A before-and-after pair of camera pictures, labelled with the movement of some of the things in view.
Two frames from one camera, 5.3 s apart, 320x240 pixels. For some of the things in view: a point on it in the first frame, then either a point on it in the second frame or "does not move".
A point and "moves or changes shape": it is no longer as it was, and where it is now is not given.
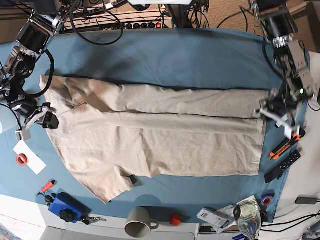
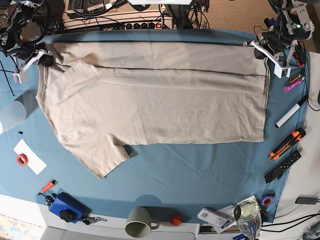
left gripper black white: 285,109 to 278,45
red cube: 175,220 does not move
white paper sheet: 35,163 does not move
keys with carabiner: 88,220 does not move
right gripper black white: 28,112 to 27,54
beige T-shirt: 106,133 moves or changes shape
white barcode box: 213,218 does not move
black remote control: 276,173 does not move
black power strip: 152,25 does not move
